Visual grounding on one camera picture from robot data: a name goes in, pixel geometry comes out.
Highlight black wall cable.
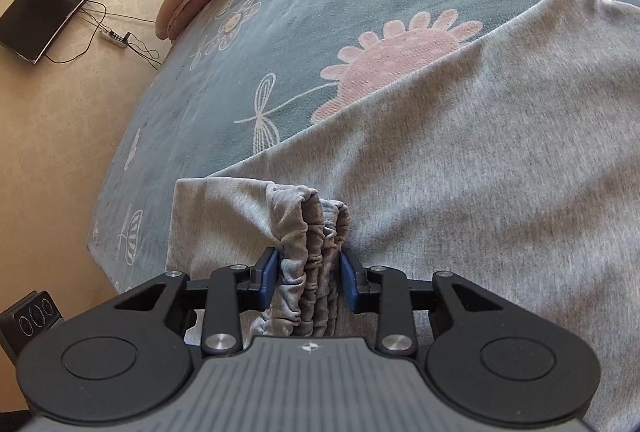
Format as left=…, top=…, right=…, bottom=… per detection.
left=42, top=0, right=163, bottom=71

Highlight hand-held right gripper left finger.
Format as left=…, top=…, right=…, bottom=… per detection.
left=114, top=248, right=279, bottom=355

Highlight grey sweatpants with drawstring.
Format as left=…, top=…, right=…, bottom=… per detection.
left=165, top=0, right=640, bottom=432

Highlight black wall screen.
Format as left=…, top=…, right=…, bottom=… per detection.
left=0, top=0, right=105, bottom=65

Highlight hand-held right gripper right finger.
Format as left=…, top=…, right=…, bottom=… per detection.
left=339, top=246, right=504, bottom=355

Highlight white power strip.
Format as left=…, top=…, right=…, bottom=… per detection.
left=99, top=26, right=132, bottom=48

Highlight bed with blue-grey floral sheet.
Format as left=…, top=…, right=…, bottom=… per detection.
left=86, top=0, right=640, bottom=293

